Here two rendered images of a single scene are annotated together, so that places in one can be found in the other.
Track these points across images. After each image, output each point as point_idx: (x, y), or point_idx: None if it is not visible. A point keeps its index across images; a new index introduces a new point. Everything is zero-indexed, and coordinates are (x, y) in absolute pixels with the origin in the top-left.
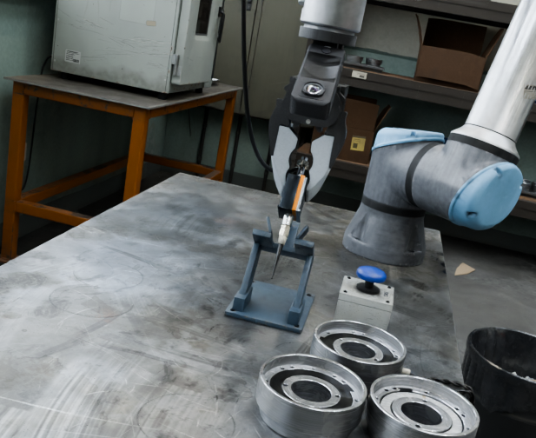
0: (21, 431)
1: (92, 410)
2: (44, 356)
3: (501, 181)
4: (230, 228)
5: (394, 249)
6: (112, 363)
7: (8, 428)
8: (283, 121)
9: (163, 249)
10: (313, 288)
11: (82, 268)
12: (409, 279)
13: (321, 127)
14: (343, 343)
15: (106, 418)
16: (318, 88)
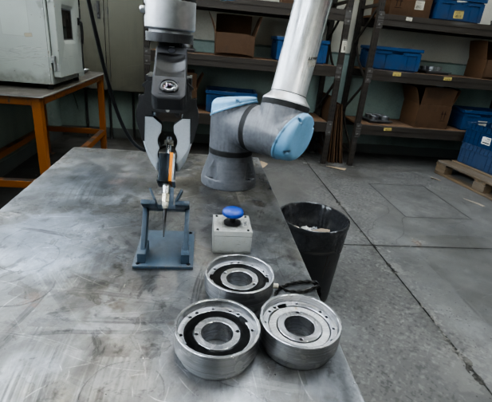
0: None
1: None
2: None
3: (302, 126)
4: (120, 187)
5: (238, 181)
6: (45, 352)
7: None
8: (147, 112)
9: (72, 218)
10: (190, 224)
11: (5, 254)
12: (251, 200)
13: (179, 113)
14: (227, 275)
15: None
16: (172, 84)
